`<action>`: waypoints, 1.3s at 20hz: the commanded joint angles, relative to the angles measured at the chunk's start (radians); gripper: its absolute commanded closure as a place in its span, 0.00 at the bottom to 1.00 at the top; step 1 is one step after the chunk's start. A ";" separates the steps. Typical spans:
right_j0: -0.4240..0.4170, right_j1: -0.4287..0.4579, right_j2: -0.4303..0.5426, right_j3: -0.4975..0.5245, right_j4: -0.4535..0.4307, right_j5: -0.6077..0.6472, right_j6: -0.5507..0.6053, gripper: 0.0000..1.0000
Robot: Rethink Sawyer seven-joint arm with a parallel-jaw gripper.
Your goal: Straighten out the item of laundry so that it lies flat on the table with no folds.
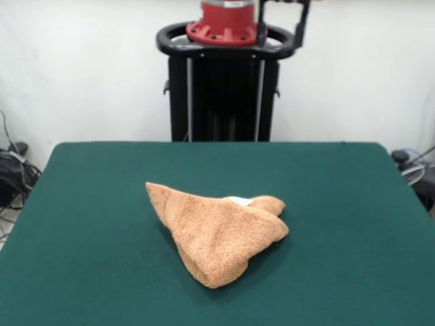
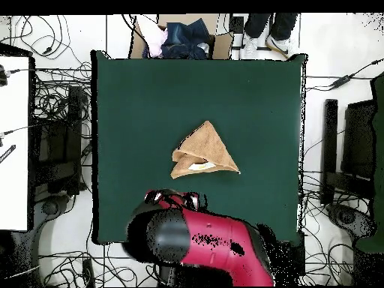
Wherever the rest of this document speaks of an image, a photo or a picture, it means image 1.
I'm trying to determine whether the orange-brown terry towel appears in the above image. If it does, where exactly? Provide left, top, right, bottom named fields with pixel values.
left=145, top=181, right=290, bottom=289

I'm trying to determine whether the dark green table cloth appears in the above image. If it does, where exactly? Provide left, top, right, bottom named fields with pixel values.
left=0, top=141, right=435, bottom=326

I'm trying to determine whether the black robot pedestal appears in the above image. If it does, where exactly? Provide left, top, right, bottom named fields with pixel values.
left=156, top=20, right=292, bottom=143

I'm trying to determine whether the black cable bundle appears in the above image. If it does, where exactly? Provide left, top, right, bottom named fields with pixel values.
left=0, top=108, right=42, bottom=242

